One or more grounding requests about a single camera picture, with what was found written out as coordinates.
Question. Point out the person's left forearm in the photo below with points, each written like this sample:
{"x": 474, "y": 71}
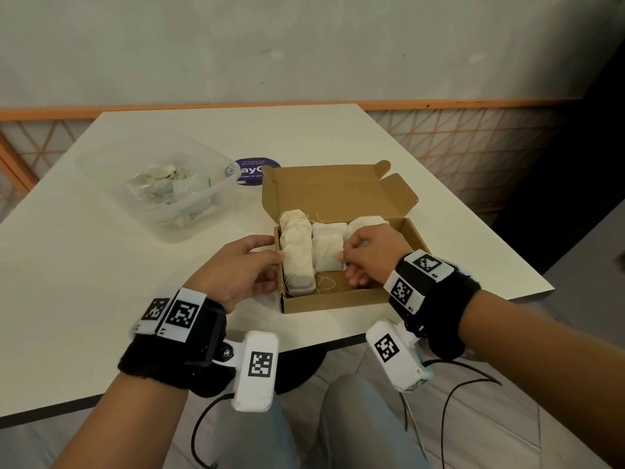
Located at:
{"x": 122, "y": 424}

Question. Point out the round purple sticker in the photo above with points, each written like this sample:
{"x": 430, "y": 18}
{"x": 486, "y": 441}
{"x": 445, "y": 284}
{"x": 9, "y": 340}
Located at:
{"x": 254, "y": 168}

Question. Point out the person's left hand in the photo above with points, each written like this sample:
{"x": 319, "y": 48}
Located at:
{"x": 229, "y": 278}

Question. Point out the brown paper box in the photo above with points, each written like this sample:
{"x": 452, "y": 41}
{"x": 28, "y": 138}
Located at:
{"x": 332, "y": 190}

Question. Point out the clear plastic container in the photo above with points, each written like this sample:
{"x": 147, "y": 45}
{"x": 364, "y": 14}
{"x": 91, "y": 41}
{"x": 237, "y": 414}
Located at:
{"x": 102, "y": 166}

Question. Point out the orange lattice fence panel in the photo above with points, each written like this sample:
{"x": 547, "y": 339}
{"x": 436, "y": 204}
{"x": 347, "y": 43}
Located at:
{"x": 464, "y": 141}
{"x": 14, "y": 161}

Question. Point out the grey trousers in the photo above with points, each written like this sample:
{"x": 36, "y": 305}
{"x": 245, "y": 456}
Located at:
{"x": 351, "y": 424}

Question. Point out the person's right hand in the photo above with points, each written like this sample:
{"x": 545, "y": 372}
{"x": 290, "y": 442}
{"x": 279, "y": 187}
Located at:
{"x": 381, "y": 253}

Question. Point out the black marker wristband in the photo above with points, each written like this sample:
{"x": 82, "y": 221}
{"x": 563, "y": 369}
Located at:
{"x": 449, "y": 312}
{"x": 161, "y": 366}

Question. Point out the rows of packed tea bags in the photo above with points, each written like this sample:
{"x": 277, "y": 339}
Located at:
{"x": 298, "y": 263}

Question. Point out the person's right forearm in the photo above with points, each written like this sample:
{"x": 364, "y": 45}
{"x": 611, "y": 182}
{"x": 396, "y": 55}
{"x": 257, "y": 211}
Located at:
{"x": 547, "y": 376}

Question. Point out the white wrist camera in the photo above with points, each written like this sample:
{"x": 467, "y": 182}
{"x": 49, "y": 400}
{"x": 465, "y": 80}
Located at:
{"x": 405, "y": 371}
{"x": 254, "y": 390}

